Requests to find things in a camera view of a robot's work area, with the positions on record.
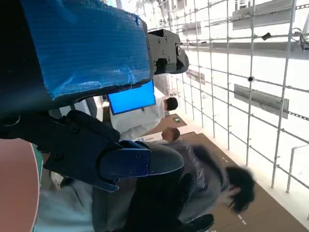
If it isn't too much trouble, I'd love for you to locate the person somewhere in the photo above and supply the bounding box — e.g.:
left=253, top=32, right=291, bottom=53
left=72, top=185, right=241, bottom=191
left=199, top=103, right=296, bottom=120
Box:
left=161, top=127, right=181, bottom=143
left=36, top=141, right=256, bottom=232
left=110, top=96, right=179, bottom=142

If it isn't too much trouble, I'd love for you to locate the left robot hand blue tape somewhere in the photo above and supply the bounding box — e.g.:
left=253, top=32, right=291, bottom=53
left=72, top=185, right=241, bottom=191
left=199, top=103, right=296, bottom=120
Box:
left=0, top=0, right=190, bottom=193

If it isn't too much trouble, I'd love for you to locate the pink bowl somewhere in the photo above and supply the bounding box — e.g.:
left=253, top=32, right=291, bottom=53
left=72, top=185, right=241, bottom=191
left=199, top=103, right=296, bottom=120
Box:
left=0, top=139, right=41, bottom=232

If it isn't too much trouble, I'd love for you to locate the grey ceiling tray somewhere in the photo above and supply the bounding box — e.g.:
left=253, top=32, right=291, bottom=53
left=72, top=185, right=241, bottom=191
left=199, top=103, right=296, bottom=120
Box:
left=233, top=83, right=290, bottom=119
left=232, top=0, right=298, bottom=30
left=185, top=69, right=206, bottom=86

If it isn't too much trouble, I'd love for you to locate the blue monitor screen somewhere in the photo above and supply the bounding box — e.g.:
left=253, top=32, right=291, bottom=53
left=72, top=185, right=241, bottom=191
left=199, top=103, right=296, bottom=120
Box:
left=108, top=79, right=157, bottom=116

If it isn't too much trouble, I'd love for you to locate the metal pipe lattice frame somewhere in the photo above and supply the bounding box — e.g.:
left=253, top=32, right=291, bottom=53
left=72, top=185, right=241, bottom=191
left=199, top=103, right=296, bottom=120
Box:
left=135, top=0, right=309, bottom=194

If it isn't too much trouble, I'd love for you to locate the green cutting mat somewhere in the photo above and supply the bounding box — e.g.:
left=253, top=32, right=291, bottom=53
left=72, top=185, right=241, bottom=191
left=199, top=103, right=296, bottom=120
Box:
left=31, top=144, right=44, bottom=171

